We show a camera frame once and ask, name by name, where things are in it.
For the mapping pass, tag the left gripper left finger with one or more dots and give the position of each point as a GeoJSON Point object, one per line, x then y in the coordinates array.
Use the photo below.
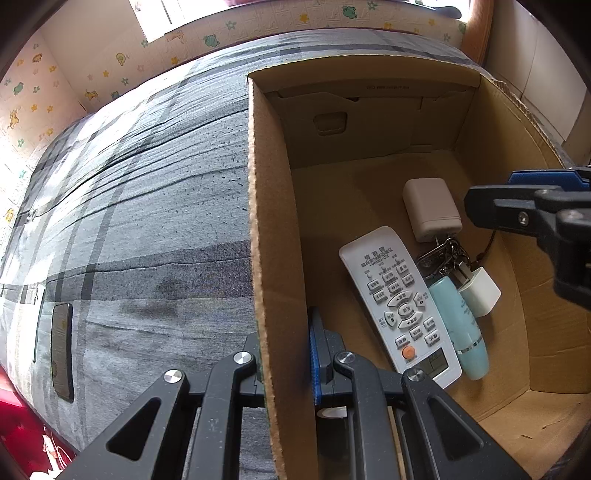
{"type": "Point", "coordinates": [254, 382]}

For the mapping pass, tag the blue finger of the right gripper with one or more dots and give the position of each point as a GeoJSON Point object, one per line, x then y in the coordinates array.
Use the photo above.
{"type": "Point", "coordinates": [511, 208]}
{"type": "Point", "coordinates": [572, 178]}

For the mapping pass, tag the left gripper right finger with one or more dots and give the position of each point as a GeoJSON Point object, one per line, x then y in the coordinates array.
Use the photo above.
{"type": "Point", "coordinates": [328, 386]}

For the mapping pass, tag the metal keychain with carabiner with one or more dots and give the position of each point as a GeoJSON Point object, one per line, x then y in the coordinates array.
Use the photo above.
{"type": "Point", "coordinates": [444, 259]}

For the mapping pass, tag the large white charger plug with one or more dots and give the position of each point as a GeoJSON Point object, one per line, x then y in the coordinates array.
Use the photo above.
{"type": "Point", "coordinates": [431, 209]}

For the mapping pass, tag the white air conditioner remote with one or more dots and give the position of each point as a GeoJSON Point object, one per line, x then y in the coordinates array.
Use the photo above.
{"type": "Point", "coordinates": [401, 306]}

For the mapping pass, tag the small white charger plug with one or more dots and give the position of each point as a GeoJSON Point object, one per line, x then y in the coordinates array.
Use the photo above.
{"type": "Point", "coordinates": [478, 289]}

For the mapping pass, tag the teal cylindrical bottle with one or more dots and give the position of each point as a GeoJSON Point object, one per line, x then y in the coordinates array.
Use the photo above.
{"type": "Point", "coordinates": [462, 327]}

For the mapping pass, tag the brown cardboard box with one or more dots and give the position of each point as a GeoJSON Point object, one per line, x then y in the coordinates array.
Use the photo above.
{"type": "Point", "coordinates": [332, 143]}

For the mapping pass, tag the beige wardrobe with drawers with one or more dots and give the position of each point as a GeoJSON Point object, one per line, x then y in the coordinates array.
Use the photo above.
{"type": "Point", "coordinates": [525, 55]}

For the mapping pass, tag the black smartphone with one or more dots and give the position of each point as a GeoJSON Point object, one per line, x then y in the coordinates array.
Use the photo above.
{"type": "Point", "coordinates": [61, 351]}

